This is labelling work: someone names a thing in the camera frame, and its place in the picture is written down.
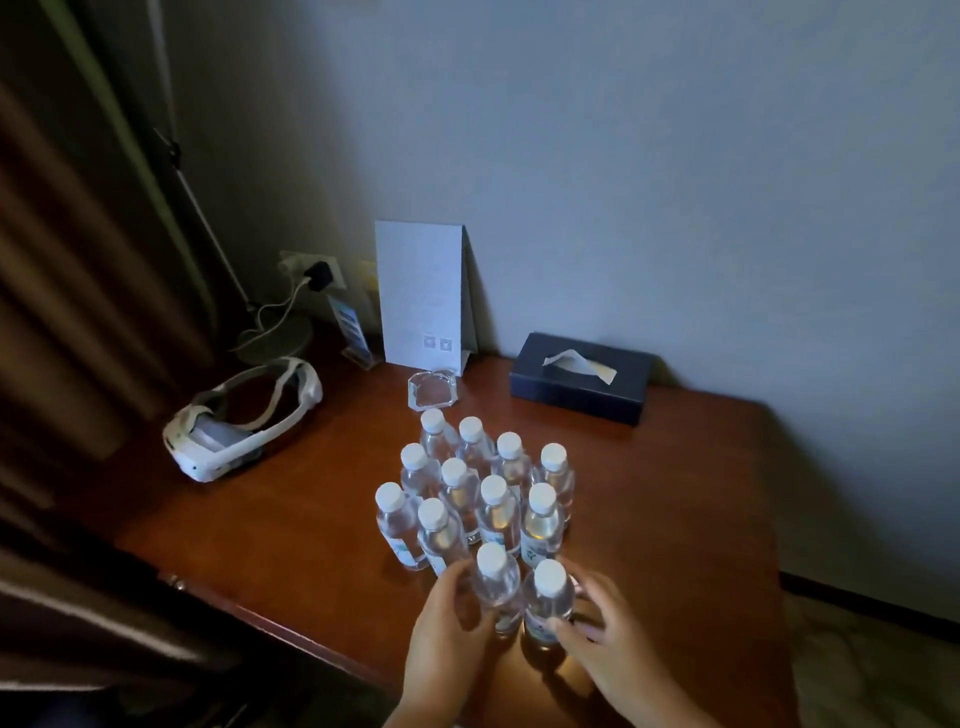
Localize white VR headset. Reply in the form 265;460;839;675
162;357;324;484

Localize white folded tent card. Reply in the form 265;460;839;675
374;219;480;377

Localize clear glass ashtray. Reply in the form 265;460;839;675
406;368;459;413

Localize person's left forearm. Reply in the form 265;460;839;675
382;708;470;728

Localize small acrylic sign stand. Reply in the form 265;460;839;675
327;293;381;371

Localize cluster of water bottles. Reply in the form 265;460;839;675
374;408;577;577

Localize white tissue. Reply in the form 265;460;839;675
541;348;619;387

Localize person's right hand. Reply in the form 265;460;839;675
546;557;710;728

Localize clear capped water bottle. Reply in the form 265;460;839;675
522;558;578;648
472;541;525;639

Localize white charger cable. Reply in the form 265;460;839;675
235;276;313;354

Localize person's left hand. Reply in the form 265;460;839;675
388;558;498;720

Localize white wall outlet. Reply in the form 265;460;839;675
278;250;348;293

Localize brown curtain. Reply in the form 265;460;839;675
0;0;220;496

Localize dark blue tissue box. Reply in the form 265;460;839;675
509;332;658;428

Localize person's right forearm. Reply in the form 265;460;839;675
637;705;723;728

